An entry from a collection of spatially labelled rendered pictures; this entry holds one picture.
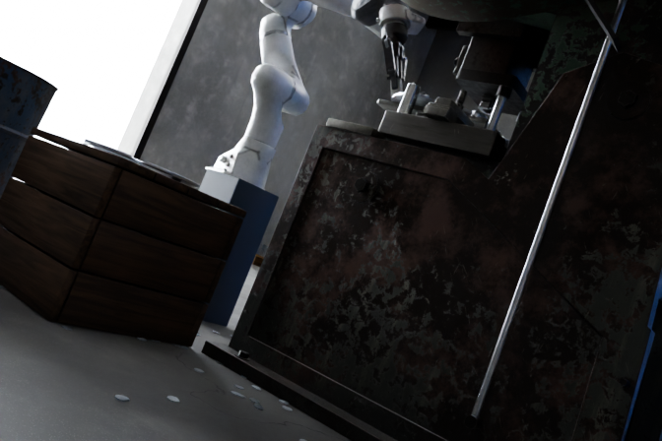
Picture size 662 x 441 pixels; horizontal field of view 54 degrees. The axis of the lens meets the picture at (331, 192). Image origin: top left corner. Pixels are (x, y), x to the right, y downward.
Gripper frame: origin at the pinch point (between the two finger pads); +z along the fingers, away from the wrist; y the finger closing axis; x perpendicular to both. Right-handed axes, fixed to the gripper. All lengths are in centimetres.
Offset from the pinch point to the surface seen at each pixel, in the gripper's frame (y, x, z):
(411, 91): 15.3, 10.6, 10.0
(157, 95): -261, -367, -214
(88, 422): 88, -6, 87
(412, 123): 18.9, 11.9, 20.6
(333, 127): 22.4, -7.5, 18.6
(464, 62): 3.9, 21.0, -0.9
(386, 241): 23, 6, 50
